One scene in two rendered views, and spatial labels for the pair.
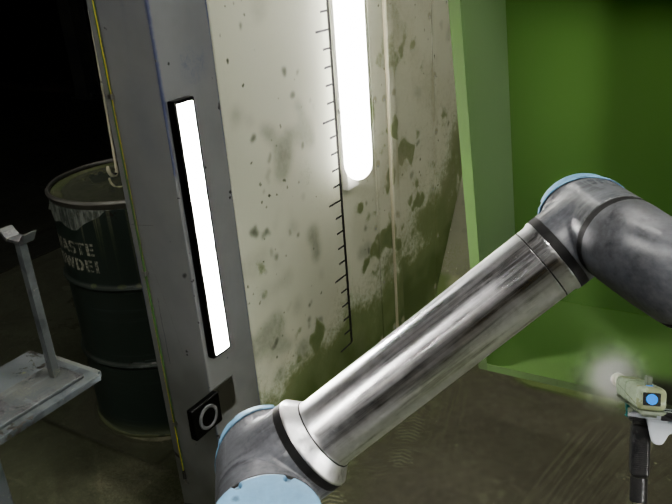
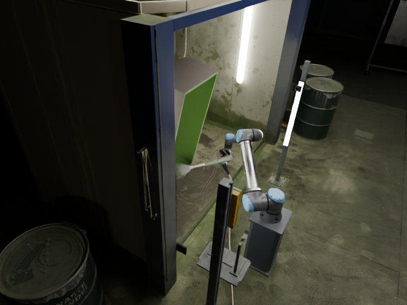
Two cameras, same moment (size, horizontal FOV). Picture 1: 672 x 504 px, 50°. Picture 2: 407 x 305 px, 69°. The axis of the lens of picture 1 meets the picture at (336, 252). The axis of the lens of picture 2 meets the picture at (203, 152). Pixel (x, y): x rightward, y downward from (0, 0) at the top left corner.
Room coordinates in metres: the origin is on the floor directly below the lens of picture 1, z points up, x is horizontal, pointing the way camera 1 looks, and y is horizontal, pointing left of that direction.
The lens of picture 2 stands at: (1.49, 1.87, 2.60)
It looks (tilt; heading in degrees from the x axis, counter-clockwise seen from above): 36 degrees down; 265
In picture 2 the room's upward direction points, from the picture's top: 3 degrees clockwise
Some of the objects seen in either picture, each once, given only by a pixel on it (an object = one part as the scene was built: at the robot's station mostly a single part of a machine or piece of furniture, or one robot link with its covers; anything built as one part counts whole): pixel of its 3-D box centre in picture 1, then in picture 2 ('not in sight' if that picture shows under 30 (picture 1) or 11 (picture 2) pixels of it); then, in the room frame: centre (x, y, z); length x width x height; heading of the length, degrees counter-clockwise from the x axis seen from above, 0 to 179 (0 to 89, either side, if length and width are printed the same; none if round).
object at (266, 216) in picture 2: not in sight; (272, 211); (0.70, 0.11, 0.69); 0.19 x 0.19 x 0.10
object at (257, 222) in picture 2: not in sight; (264, 238); (0.70, 0.11, 0.32); 0.31 x 0.31 x 0.64; 56
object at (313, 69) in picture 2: not in sight; (317, 70); (-0.80, -2.97, 0.86); 0.54 x 0.54 x 0.01
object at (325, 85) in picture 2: not in sight; (323, 85); (-0.68, -2.33, 0.86); 0.54 x 0.54 x 0.01
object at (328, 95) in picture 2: not in sight; (316, 109); (-0.68, -2.33, 0.44); 0.59 x 0.58 x 0.89; 71
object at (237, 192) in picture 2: not in sight; (227, 206); (1.24, 0.75, 1.42); 0.12 x 0.06 x 0.26; 146
